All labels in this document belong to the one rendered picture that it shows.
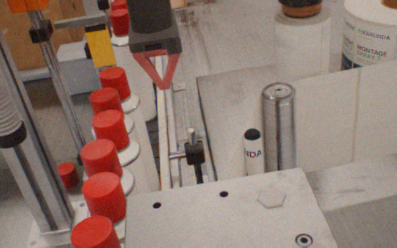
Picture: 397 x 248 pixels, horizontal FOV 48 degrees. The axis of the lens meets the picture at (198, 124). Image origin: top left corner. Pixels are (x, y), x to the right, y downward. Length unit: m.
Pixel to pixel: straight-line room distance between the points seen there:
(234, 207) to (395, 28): 0.56
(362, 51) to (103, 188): 0.55
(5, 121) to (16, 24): 0.74
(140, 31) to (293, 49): 0.24
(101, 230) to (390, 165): 0.47
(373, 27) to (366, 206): 0.30
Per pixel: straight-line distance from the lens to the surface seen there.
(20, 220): 0.80
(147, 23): 0.59
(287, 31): 0.69
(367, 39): 0.80
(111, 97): 0.51
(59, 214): 0.71
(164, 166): 0.66
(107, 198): 0.38
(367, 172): 0.69
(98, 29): 0.61
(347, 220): 0.61
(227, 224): 0.25
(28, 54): 1.23
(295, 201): 0.26
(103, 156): 0.42
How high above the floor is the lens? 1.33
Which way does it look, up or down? 34 degrees down
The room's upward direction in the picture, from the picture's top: 9 degrees counter-clockwise
